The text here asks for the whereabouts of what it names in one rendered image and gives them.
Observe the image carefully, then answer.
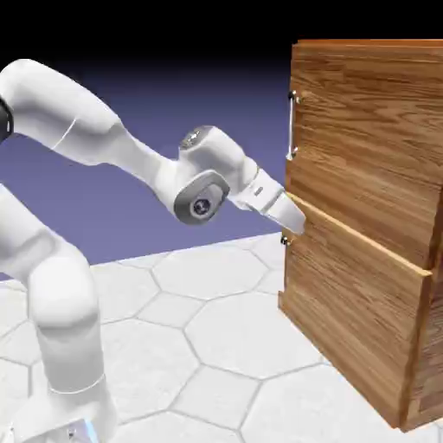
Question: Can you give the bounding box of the light wood cabinet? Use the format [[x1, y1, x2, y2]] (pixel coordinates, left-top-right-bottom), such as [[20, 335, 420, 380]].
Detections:
[[278, 38, 443, 433]]

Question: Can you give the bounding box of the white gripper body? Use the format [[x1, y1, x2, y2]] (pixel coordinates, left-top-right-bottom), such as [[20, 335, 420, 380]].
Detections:
[[260, 190, 306, 236]]

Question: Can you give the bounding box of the wooden cabinet door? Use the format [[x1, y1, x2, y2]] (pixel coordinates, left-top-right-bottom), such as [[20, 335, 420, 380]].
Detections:
[[278, 193, 433, 431], [285, 43, 443, 270]]

